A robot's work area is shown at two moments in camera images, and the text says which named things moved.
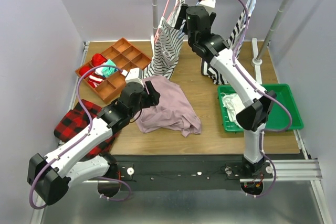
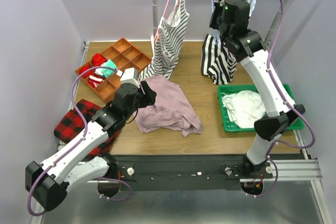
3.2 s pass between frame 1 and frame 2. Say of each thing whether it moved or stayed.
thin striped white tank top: stayed
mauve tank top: stayed
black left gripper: stayed
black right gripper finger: moved
